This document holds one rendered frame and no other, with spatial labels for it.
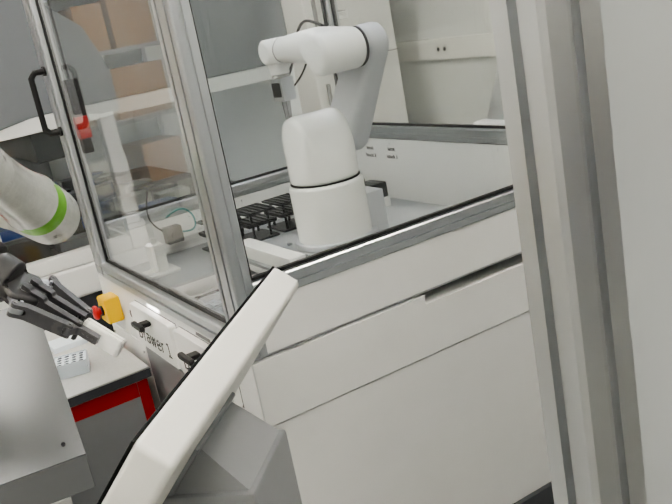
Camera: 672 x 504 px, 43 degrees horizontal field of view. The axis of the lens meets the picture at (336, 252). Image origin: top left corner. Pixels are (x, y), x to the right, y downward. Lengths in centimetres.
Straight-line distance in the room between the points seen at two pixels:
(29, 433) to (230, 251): 53
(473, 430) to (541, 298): 155
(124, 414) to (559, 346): 190
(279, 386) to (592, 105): 130
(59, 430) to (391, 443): 68
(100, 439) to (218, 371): 133
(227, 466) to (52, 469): 71
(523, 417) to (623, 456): 160
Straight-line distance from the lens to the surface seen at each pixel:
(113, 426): 230
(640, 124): 49
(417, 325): 182
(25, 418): 177
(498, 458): 209
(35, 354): 183
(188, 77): 151
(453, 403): 194
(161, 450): 85
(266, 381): 166
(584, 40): 44
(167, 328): 200
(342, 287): 170
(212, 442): 109
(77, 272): 289
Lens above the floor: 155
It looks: 16 degrees down
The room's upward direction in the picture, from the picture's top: 11 degrees counter-clockwise
